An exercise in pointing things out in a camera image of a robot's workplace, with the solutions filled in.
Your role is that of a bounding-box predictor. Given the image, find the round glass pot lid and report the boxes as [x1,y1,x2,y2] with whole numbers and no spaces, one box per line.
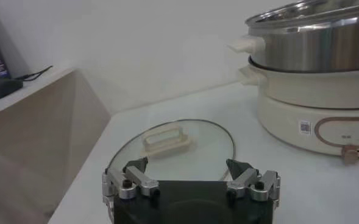
[105,118,236,183]

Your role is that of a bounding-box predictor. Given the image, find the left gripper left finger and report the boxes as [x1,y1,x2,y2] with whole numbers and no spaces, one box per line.
[102,156,161,214]

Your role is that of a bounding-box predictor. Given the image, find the white side table with mouse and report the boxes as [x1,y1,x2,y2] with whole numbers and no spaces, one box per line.
[0,67,112,224]

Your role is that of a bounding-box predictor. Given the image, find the cream electric cooking pot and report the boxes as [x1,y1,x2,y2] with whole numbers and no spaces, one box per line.
[238,65,359,165]

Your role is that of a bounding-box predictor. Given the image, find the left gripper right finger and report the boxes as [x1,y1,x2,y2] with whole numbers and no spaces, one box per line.
[225,158,281,209]

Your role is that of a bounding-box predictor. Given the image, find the stainless steel steamer basket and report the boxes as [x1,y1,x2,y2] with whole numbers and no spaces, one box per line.
[227,0,359,74]

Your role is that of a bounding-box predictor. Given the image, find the black laptop power cable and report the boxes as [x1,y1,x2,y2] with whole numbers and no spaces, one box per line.
[14,65,54,82]

